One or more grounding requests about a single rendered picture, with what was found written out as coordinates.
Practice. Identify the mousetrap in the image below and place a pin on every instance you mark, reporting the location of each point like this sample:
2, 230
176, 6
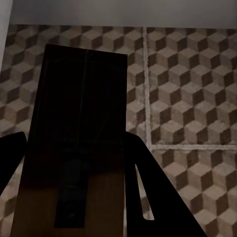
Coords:
72, 181

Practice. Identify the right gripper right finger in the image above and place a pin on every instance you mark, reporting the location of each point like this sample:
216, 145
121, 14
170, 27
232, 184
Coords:
172, 216

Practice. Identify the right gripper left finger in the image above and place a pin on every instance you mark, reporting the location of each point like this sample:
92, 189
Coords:
12, 150

